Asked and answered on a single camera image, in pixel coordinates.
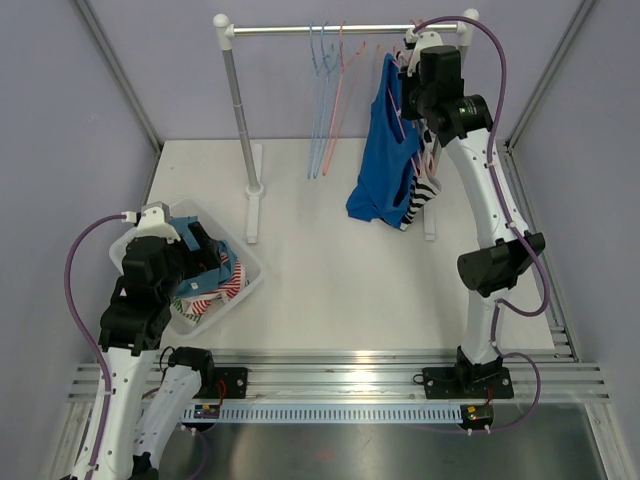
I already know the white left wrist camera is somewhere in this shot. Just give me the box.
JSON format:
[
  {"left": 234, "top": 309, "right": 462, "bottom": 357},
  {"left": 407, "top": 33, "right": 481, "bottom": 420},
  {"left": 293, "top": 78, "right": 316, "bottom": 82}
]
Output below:
[{"left": 123, "top": 202, "right": 181, "bottom": 243}]

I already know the grey-blue tank top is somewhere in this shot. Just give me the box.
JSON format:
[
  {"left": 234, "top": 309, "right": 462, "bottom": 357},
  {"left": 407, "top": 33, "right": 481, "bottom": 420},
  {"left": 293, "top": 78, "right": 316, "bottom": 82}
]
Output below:
[{"left": 169, "top": 216, "right": 237, "bottom": 298}]

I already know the green striped tank top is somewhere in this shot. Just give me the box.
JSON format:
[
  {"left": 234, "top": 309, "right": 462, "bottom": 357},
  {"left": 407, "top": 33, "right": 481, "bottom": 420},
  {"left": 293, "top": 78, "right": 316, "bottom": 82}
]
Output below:
[{"left": 172, "top": 298, "right": 202, "bottom": 323}]

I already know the light blue hanger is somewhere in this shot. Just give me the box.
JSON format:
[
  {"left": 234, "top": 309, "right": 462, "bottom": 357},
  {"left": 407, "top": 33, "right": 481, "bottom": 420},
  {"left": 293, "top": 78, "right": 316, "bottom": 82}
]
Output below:
[
  {"left": 307, "top": 23, "right": 328, "bottom": 179},
  {"left": 307, "top": 24, "right": 338, "bottom": 179}
]

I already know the red striped tank top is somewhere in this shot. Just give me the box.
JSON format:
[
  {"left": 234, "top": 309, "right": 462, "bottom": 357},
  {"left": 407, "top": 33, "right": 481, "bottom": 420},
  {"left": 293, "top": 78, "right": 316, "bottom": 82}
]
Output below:
[{"left": 175, "top": 260, "right": 247, "bottom": 315}]

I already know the pink hanger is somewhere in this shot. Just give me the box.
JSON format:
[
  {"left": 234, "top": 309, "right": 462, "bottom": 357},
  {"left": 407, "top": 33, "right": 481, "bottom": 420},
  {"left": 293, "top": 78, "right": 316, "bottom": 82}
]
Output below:
[
  {"left": 321, "top": 22, "right": 366, "bottom": 177},
  {"left": 409, "top": 22, "right": 438, "bottom": 176},
  {"left": 375, "top": 44, "right": 408, "bottom": 139}
]

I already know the white slotted cable duct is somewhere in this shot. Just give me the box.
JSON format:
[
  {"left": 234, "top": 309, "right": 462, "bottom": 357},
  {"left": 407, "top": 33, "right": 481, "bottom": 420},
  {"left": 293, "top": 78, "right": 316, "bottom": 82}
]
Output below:
[{"left": 180, "top": 403, "right": 462, "bottom": 424}]

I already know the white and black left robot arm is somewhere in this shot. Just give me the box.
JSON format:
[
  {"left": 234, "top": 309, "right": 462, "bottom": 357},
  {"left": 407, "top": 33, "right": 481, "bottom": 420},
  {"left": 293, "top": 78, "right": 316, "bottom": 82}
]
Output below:
[{"left": 69, "top": 220, "right": 216, "bottom": 479}]

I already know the white plastic basket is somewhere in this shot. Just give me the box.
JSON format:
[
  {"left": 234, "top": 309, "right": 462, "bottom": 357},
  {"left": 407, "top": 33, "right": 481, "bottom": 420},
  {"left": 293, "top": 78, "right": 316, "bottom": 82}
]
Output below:
[{"left": 100, "top": 198, "right": 263, "bottom": 343}]

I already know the aluminium mounting rail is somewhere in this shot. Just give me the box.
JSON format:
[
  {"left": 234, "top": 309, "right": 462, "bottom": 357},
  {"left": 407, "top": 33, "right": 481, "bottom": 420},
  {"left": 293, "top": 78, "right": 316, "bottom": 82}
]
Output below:
[{"left": 64, "top": 347, "right": 611, "bottom": 407}]

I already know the black and white striped top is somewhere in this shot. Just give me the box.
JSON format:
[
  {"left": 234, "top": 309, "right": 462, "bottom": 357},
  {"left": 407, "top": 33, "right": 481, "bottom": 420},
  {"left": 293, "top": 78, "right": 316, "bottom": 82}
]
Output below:
[{"left": 400, "top": 142, "right": 442, "bottom": 231}]

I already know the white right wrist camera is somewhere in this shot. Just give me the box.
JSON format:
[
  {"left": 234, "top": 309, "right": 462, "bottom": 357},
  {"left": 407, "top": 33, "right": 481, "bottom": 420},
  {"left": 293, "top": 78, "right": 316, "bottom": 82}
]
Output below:
[{"left": 404, "top": 28, "right": 443, "bottom": 77}]

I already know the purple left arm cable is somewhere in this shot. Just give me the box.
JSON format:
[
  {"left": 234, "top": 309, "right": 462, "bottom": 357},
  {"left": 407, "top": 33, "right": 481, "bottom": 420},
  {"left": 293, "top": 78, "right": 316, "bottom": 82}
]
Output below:
[{"left": 65, "top": 212, "right": 139, "bottom": 471}]

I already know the bright blue tank top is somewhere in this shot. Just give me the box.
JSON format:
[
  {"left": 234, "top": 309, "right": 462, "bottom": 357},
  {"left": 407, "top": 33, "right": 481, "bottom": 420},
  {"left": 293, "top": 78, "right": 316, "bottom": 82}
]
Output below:
[{"left": 346, "top": 56, "right": 420, "bottom": 229}]

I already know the silver and white clothes rack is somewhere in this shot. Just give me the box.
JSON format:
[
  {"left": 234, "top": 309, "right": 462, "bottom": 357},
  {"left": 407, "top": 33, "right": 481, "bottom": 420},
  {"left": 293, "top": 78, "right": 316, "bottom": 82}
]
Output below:
[{"left": 212, "top": 7, "right": 480, "bottom": 245}]

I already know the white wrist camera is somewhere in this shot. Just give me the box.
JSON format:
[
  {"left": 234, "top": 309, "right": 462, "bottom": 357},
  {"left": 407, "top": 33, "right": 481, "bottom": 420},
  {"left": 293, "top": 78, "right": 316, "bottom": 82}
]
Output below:
[
  {"left": 123, "top": 202, "right": 181, "bottom": 243},
  {"left": 404, "top": 28, "right": 443, "bottom": 77}
]

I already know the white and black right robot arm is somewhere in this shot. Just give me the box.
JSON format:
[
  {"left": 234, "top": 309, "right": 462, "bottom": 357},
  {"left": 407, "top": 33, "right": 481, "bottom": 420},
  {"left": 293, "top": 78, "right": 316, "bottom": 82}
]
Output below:
[{"left": 399, "top": 45, "right": 546, "bottom": 400}]

